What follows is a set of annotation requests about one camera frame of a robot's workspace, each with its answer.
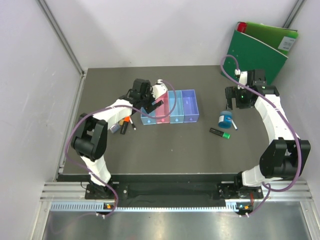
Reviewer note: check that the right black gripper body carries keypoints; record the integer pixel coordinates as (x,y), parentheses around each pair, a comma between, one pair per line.
(240,96)

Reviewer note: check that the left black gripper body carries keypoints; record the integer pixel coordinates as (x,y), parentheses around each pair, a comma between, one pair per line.
(147,100)

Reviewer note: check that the light blue drawer bin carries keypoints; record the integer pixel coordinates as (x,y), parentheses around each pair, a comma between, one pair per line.
(148,121)

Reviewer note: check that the clear paper clip jar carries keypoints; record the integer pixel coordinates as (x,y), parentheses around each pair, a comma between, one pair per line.
(114,128)

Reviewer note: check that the green ring binder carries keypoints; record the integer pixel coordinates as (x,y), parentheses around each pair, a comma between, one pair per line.
(252,54)

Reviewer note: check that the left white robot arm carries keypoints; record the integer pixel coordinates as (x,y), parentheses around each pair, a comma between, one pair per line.
(89,139)

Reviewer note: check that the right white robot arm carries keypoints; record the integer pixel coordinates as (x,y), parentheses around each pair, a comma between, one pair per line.
(286,155)

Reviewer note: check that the pink drawer bin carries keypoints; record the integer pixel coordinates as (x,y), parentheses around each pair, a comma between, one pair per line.
(163,109)

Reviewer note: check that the blue round tub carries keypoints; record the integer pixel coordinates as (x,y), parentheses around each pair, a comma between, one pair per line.
(225,119)

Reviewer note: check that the blue white marker pen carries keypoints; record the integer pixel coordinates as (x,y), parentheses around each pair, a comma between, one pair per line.
(234,125)

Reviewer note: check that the black white marker pen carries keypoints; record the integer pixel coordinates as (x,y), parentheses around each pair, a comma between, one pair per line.
(132,124)

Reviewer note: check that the orange black highlighter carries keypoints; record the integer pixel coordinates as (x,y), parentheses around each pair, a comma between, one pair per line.
(124,125)

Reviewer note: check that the green black highlighter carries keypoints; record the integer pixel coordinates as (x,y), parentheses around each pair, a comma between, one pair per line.
(220,133)

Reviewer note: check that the purple drawer bin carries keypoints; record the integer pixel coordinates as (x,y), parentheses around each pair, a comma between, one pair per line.
(190,106)

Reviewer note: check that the light green folder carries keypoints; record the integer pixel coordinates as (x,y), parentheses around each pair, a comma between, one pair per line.
(281,39)

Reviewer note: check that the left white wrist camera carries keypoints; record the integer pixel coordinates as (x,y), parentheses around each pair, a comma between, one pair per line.
(159,89)

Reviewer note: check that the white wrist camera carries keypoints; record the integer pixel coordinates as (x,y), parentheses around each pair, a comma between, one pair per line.
(242,77)
(159,89)

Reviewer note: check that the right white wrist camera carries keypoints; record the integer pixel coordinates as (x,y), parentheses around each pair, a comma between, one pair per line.
(242,77)

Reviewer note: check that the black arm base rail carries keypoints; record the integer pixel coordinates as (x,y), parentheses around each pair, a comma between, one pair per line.
(173,190)

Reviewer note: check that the grey slotted cable duct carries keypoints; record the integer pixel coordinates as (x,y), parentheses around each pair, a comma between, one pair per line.
(104,207)

